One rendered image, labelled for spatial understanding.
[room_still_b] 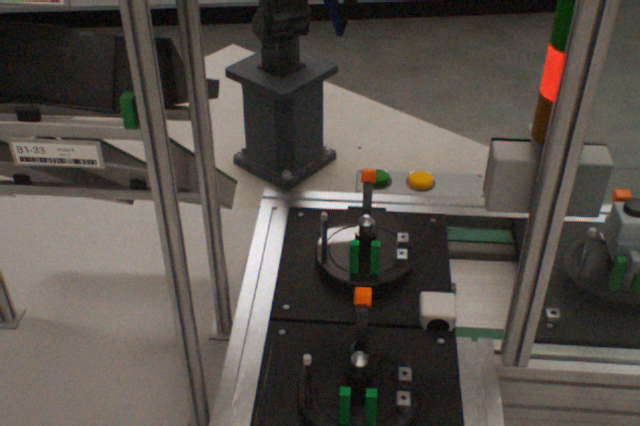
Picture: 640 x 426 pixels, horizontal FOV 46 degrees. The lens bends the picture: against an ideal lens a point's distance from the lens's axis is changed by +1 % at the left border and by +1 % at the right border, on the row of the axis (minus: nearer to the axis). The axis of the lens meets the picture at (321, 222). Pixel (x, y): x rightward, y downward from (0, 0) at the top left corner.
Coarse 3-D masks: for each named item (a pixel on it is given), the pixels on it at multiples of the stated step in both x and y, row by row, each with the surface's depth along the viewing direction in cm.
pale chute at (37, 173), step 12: (0, 144) 101; (0, 156) 102; (12, 156) 104; (0, 168) 94; (12, 168) 91; (24, 168) 88; (36, 168) 88; (48, 168) 91; (60, 168) 93; (72, 168) 96; (36, 180) 101; (48, 180) 98; (60, 180) 95; (72, 180) 96; (84, 180) 99; (96, 180) 102; (108, 180) 106; (132, 204) 114
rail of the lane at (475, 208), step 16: (272, 192) 122; (288, 192) 122; (304, 192) 122; (320, 192) 122; (272, 208) 119; (336, 208) 118; (352, 208) 117; (384, 208) 117; (400, 208) 118; (416, 208) 118; (432, 208) 118; (448, 208) 118; (464, 208) 118; (480, 208) 119; (448, 224) 118; (464, 224) 118; (480, 224) 118; (496, 224) 118
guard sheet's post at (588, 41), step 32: (576, 0) 67; (608, 0) 64; (576, 32) 67; (608, 32) 66; (576, 64) 68; (576, 96) 71; (576, 128) 72; (544, 160) 77; (576, 160) 74; (544, 192) 77; (544, 224) 79; (544, 256) 82; (544, 288) 85; (512, 320) 89; (512, 352) 92
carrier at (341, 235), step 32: (288, 224) 113; (320, 224) 113; (352, 224) 110; (384, 224) 110; (416, 224) 113; (288, 256) 108; (320, 256) 105; (352, 256) 100; (384, 256) 105; (416, 256) 108; (448, 256) 108; (288, 288) 103; (320, 288) 103; (352, 288) 101; (384, 288) 101; (416, 288) 103; (448, 288) 103; (288, 320) 98; (320, 320) 98; (352, 320) 98; (384, 320) 98; (416, 320) 98; (448, 320) 96
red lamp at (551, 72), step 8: (552, 48) 72; (552, 56) 72; (560, 56) 71; (552, 64) 72; (560, 64) 71; (544, 72) 74; (552, 72) 72; (544, 80) 74; (552, 80) 73; (544, 88) 74; (552, 88) 73; (544, 96) 75; (552, 96) 73
